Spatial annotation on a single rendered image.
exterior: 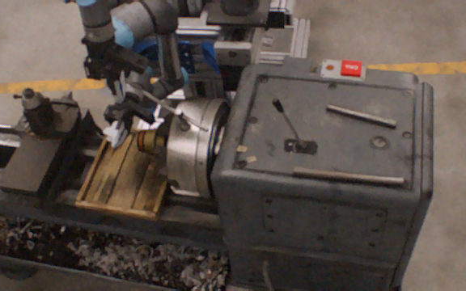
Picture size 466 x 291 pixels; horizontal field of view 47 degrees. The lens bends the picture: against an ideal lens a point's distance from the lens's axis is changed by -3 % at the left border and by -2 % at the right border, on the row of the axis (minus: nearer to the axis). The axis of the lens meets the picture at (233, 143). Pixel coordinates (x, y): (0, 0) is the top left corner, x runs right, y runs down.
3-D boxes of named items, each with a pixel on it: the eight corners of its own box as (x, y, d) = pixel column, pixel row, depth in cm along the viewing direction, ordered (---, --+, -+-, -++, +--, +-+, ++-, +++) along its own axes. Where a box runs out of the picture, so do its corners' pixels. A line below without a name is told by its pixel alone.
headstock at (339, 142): (414, 149, 191) (435, 70, 161) (410, 271, 163) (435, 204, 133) (251, 130, 204) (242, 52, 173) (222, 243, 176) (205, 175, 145)
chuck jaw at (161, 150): (188, 148, 171) (178, 179, 164) (191, 158, 175) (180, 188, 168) (155, 144, 173) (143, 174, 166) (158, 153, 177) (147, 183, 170)
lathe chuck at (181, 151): (227, 124, 193) (211, 79, 165) (209, 209, 182) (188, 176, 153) (203, 122, 195) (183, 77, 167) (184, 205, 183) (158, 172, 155)
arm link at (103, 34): (116, 14, 138) (103, 31, 132) (120, 31, 141) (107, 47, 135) (91, 13, 139) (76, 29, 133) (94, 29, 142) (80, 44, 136)
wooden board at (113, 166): (186, 139, 204) (184, 132, 201) (158, 222, 183) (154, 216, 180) (112, 130, 211) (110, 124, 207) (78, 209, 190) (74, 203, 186)
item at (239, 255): (385, 257, 259) (415, 149, 191) (377, 354, 231) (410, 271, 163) (263, 239, 272) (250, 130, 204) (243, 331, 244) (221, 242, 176)
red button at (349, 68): (362, 65, 166) (362, 61, 164) (360, 79, 162) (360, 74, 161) (341, 64, 167) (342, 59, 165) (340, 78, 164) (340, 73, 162)
